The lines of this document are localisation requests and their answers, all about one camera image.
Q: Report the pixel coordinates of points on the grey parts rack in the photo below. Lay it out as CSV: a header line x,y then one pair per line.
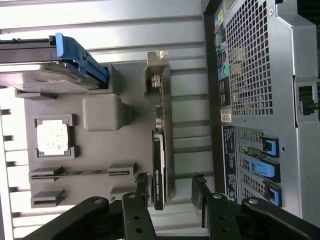
x,y
100,155

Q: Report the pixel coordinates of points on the silver hard disk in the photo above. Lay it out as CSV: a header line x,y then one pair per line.
x,y
37,75

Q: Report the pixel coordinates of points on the green RAM stick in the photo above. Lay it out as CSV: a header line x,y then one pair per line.
x,y
82,173

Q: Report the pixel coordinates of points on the hard drive in blue caddy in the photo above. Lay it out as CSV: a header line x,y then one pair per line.
x,y
70,47

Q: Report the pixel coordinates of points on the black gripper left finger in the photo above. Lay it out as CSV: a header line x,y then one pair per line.
x,y
135,220

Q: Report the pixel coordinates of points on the open black PC case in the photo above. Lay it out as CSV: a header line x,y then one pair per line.
x,y
282,75

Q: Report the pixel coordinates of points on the silver CPU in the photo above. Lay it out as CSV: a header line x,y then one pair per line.
x,y
52,137

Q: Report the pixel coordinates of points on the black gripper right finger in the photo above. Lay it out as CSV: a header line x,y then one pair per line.
x,y
220,220

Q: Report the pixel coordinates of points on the blue slot retainer clip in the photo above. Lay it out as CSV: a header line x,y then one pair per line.
x,y
262,170
271,146
273,196

